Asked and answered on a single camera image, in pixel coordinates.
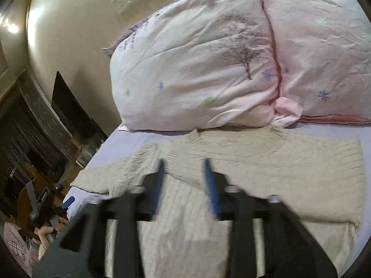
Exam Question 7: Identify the beige cable knit sweater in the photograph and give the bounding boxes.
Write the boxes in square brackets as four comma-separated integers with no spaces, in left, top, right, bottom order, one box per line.
[70,124,367,278]

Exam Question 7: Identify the person's left hand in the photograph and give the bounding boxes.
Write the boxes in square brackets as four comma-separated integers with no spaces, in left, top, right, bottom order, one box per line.
[38,223,65,250]

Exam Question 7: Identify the lavender bed sheet mattress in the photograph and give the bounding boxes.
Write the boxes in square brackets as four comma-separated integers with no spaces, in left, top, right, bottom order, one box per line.
[61,121,371,276]

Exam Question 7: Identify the left pink floral pillow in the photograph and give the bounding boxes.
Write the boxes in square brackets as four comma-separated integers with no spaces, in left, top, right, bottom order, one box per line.
[102,0,284,133]

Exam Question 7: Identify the pink floral pillow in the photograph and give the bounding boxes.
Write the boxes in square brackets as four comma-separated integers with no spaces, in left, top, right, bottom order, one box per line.
[262,0,370,126]
[102,0,284,133]

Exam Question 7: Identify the right pink floral pillow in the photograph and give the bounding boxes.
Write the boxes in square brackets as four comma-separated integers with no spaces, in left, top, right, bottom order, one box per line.
[262,0,370,126]

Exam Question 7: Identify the black wall television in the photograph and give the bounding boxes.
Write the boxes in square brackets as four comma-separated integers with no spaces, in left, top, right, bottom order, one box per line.
[51,71,108,144]

